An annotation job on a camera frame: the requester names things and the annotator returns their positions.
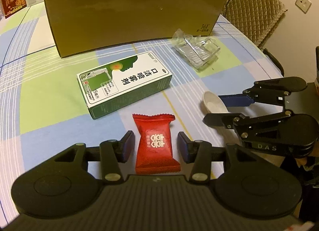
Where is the green white spray box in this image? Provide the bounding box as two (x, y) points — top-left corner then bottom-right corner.
(77, 51), (172, 119)

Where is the red candy wrapper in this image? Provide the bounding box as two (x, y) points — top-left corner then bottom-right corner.
(132, 114), (181, 175)

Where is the checkered tablecloth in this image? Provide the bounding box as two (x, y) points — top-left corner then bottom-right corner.
(1, 3), (281, 226)

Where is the quilted beige chair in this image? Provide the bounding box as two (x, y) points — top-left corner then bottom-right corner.
(223, 0), (288, 48)

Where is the clear plastic wire rack package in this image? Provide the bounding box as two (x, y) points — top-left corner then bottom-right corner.
(171, 29), (220, 71)

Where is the large brown cardboard box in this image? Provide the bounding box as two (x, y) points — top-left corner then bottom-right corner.
(44, 0), (226, 58)

